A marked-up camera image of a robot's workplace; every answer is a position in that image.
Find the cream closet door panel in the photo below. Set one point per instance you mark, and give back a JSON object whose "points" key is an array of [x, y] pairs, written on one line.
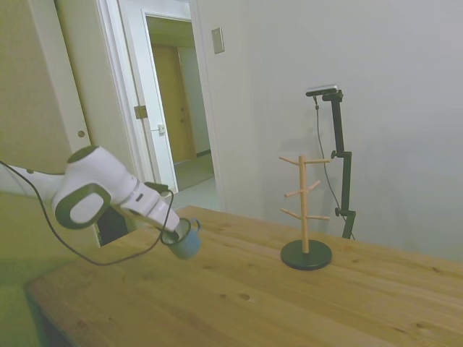
{"points": [[40, 79]]}

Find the wooden mug tree black base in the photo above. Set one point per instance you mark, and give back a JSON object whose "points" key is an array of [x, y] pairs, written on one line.
{"points": [[305, 224]]}

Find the beige wall switch plate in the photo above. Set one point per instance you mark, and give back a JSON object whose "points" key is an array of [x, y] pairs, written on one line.
{"points": [[217, 40]]}

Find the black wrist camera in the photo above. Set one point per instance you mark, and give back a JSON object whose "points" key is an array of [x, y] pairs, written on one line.
{"points": [[157, 188]]}

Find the brown wooden hallway door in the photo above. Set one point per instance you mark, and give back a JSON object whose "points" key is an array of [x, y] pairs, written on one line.
{"points": [[171, 108]]}

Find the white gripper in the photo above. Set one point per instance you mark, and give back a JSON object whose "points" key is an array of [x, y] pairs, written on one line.
{"points": [[153, 207]]}

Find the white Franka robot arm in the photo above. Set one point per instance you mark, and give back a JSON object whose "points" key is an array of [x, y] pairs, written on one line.
{"points": [[97, 180]]}

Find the blue enamel mug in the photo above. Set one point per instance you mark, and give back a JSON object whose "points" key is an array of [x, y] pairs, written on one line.
{"points": [[186, 244]]}

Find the white door latch plate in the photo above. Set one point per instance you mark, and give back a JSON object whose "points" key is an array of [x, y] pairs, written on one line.
{"points": [[160, 129]]}

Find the grey exterior camera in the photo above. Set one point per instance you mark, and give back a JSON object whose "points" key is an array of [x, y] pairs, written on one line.
{"points": [[323, 89]]}

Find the black camera stand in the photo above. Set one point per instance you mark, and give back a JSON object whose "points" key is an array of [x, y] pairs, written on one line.
{"points": [[346, 180]]}

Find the brass door hinge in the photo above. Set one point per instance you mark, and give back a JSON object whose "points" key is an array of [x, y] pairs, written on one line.
{"points": [[140, 112]]}

